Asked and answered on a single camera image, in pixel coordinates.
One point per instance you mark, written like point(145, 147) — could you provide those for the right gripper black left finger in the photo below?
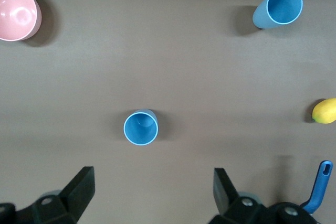
point(78, 192)

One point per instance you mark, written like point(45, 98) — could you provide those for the yellow lemon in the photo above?
point(325, 111)

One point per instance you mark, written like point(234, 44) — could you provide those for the blue plastic cup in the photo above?
point(140, 129)
point(284, 5)

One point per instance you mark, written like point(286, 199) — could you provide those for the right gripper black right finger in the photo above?
point(225, 195)

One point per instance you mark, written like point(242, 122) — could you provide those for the pink bowl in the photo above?
point(15, 11)

